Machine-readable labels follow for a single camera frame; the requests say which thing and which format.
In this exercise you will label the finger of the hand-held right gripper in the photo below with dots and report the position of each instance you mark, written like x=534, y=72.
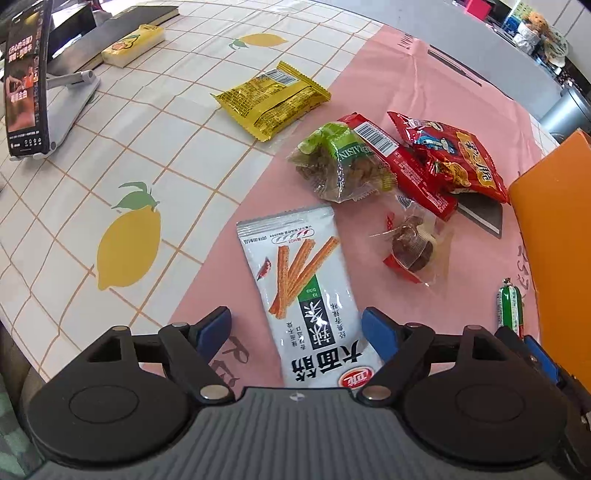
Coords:
x=510, y=339
x=542, y=357

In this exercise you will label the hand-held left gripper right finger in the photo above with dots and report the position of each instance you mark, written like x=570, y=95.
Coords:
x=378, y=328

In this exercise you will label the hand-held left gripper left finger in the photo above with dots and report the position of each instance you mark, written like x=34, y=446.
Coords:
x=214, y=325

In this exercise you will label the small green candy stick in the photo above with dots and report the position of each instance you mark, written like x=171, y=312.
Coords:
x=510, y=309

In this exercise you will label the white spicy strip snack packet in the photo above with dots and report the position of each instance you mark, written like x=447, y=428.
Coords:
x=304, y=295

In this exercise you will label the clear chocolate pastry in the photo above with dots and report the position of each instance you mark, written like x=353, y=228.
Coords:
x=413, y=244

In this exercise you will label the orange storage box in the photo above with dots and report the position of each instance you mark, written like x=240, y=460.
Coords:
x=554, y=240

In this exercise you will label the long red snack packet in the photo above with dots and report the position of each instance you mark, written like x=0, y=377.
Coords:
x=406, y=170

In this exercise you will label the green raisin packet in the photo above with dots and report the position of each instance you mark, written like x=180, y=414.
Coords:
x=339, y=164

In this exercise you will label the red crisp snack packet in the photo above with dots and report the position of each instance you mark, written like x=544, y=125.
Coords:
x=455, y=157

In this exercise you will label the yellow snack packet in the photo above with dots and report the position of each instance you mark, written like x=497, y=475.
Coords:
x=268, y=99

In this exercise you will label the silver trash can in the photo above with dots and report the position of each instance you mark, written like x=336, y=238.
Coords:
x=565, y=113

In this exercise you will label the pink place mat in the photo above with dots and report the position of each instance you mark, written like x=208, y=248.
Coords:
x=369, y=78

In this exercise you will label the round paper fan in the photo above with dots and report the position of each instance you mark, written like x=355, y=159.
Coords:
x=556, y=50

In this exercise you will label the black smartphone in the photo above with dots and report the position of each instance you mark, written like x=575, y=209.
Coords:
x=25, y=92

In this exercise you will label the black notebook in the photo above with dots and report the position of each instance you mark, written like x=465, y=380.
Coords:
x=111, y=37

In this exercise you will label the teddy bear bouquet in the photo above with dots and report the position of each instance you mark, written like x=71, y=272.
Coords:
x=531, y=32

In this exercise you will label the pink box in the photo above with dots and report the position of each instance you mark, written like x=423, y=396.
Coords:
x=479, y=5

